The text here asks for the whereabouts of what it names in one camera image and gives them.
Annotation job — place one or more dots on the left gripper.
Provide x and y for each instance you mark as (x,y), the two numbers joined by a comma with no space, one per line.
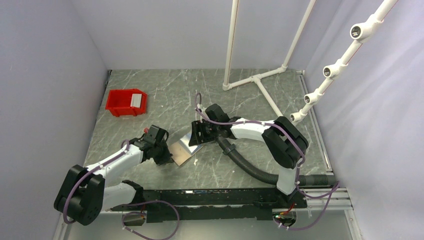
(166,158)

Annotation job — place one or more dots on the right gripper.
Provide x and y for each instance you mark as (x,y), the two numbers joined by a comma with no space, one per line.
(198,126)

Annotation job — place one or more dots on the tan leather card holder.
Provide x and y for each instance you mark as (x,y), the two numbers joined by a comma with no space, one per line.
(181,151)

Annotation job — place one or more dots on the red plastic bin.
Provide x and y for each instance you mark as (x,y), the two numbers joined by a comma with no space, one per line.
(119,100)

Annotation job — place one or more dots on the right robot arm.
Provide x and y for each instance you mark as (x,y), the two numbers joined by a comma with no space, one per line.
(283,140)

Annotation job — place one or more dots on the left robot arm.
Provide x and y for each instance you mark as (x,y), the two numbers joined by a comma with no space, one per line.
(85,192)

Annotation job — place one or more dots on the stack of white cards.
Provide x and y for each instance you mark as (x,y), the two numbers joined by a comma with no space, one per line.
(136,100)

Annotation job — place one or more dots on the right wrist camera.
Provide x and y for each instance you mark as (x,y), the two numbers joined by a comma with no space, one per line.
(215,113)

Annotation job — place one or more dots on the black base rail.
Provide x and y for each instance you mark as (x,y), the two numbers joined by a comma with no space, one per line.
(213,204)

